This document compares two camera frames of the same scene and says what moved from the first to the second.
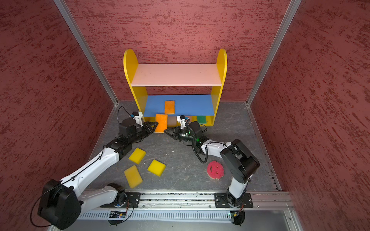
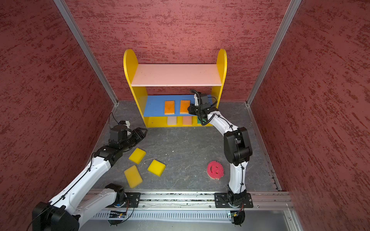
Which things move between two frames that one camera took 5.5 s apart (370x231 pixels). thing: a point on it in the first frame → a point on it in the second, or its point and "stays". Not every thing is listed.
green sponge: (202, 119) stays
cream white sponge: (172, 120) stays
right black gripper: (176, 134) → (192, 110)
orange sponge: (169, 107) stays
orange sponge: (162, 120) → (183, 106)
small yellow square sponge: (156, 168) stays
